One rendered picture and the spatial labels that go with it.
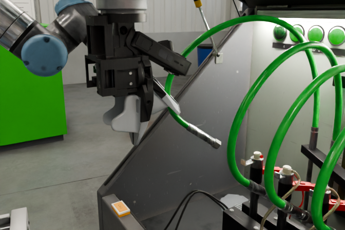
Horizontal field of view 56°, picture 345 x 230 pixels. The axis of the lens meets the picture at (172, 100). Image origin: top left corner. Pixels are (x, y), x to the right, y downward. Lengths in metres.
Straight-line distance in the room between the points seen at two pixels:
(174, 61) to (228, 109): 0.59
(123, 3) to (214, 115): 0.66
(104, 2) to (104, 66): 0.09
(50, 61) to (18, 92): 3.13
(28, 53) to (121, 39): 0.19
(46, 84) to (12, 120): 0.51
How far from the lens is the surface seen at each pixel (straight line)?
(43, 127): 3.88
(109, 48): 0.48
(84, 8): 0.77
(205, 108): 1.03
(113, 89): 0.47
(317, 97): 0.87
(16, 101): 3.77
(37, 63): 0.62
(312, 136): 0.90
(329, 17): 0.91
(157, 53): 0.51
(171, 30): 7.51
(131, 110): 0.51
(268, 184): 0.53
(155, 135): 0.95
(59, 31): 0.76
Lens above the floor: 1.44
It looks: 15 degrees down
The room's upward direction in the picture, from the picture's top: straight up
